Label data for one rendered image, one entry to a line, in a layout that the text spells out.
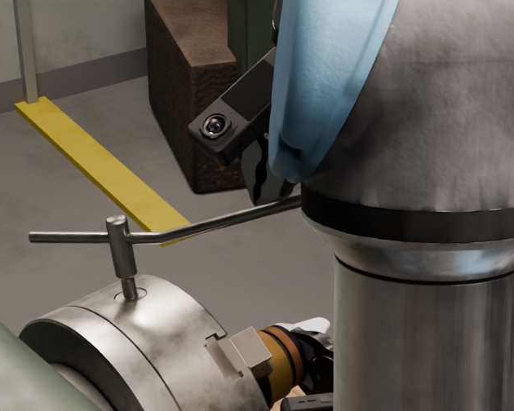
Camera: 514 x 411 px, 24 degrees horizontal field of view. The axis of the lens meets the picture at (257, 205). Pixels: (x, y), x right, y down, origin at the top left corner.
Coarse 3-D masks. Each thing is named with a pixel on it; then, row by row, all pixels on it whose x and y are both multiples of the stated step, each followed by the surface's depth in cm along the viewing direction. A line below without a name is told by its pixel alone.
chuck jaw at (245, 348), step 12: (240, 336) 120; (252, 336) 121; (216, 348) 117; (228, 348) 117; (240, 348) 119; (252, 348) 120; (264, 348) 120; (216, 360) 116; (228, 360) 117; (240, 360) 117; (252, 360) 119; (264, 360) 120; (228, 372) 116; (264, 372) 126
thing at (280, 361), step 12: (264, 336) 133; (276, 336) 134; (288, 336) 135; (276, 348) 132; (288, 348) 133; (300, 348) 134; (276, 360) 132; (288, 360) 133; (300, 360) 134; (276, 372) 131; (288, 372) 132; (300, 372) 134; (264, 384) 131; (276, 384) 131; (288, 384) 133; (264, 396) 132; (276, 396) 132
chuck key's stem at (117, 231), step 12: (120, 216) 118; (108, 228) 117; (120, 228) 117; (120, 240) 117; (120, 252) 118; (132, 252) 119; (120, 264) 118; (132, 264) 119; (120, 276) 119; (132, 276) 119; (132, 288) 120
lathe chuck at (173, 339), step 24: (120, 288) 123; (144, 288) 122; (168, 288) 121; (96, 312) 118; (120, 312) 118; (144, 312) 118; (168, 312) 118; (192, 312) 118; (144, 336) 115; (168, 336) 115; (192, 336) 116; (216, 336) 117; (168, 360) 114; (192, 360) 114; (168, 384) 112; (192, 384) 113; (216, 384) 114; (240, 384) 115; (192, 408) 112; (216, 408) 113; (240, 408) 115; (264, 408) 116
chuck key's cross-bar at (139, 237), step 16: (256, 208) 112; (272, 208) 111; (288, 208) 111; (192, 224) 115; (208, 224) 114; (224, 224) 114; (32, 240) 121; (48, 240) 120; (64, 240) 120; (80, 240) 119; (96, 240) 119; (128, 240) 118; (144, 240) 117; (160, 240) 116; (176, 240) 116
